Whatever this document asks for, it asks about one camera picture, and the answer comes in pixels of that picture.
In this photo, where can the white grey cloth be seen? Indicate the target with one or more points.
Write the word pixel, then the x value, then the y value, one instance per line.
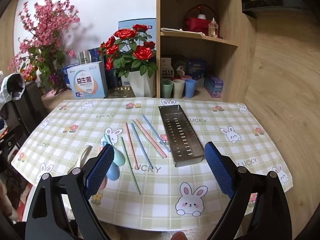
pixel 12 85

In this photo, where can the folded white cloth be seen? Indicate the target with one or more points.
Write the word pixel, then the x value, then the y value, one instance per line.
pixel 180 30

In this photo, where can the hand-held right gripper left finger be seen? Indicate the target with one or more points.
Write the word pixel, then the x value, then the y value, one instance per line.
pixel 100 170

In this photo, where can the metal utensil tray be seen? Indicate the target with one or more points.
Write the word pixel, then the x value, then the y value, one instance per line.
pixel 180 135

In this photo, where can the pink cup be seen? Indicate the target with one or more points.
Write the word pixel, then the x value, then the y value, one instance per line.
pixel 186 77

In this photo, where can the purple box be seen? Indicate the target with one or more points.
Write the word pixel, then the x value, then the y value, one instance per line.
pixel 213 86

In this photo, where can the black speckled shelf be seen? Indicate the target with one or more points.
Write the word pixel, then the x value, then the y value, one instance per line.
pixel 275 3

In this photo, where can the checkered bunny print tablecloth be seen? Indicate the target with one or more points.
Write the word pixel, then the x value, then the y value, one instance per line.
pixel 75 130

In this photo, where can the green cup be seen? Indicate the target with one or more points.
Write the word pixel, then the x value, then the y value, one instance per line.
pixel 166 88

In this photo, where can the wooden shelf unit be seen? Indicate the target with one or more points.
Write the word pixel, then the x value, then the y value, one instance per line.
pixel 232 62

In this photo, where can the red basket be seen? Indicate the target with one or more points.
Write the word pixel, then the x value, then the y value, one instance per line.
pixel 195 25

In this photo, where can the blue cup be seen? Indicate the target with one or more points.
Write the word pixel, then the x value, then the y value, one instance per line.
pixel 190 88

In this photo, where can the blue spoon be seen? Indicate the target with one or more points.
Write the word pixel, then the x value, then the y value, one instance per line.
pixel 113 173

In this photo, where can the beige cup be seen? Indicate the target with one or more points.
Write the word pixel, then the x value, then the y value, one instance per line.
pixel 178 90

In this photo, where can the pink artificial blossom branches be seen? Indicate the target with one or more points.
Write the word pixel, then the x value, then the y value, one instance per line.
pixel 47 25

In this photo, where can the white spoon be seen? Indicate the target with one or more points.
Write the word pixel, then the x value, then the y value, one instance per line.
pixel 82 157

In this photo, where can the dark blue box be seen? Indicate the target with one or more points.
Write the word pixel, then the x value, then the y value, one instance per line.
pixel 97 53

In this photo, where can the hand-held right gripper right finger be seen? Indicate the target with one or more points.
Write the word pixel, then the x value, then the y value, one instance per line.
pixel 220 172

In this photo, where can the pink spoon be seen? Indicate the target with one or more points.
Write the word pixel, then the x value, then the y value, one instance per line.
pixel 103 145

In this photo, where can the blue chopstick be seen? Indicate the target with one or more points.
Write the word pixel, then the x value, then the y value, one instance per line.
pixel 156 133
pixel 138 141

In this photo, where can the glass perfume bottle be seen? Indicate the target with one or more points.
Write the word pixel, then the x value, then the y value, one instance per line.
pixel 213 28

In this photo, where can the black chair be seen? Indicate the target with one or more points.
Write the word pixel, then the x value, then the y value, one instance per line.
pixel 35 100

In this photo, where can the teal spoon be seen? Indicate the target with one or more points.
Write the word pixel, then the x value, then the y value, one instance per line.
pixel 118 157

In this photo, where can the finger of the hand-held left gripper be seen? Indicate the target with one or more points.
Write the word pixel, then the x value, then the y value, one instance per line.
pixel 11 140

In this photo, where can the pink chopstick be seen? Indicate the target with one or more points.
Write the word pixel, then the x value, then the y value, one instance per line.
pixel 151 140
pixel 130 142

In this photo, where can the light blue box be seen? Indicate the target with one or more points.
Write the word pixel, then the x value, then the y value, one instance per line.
pixel 125 26

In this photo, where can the dark box moon print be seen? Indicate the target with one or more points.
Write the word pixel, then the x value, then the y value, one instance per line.
pixel 180 66

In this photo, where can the white and blue carton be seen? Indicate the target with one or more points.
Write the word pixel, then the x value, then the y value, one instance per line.
pixel 85 82

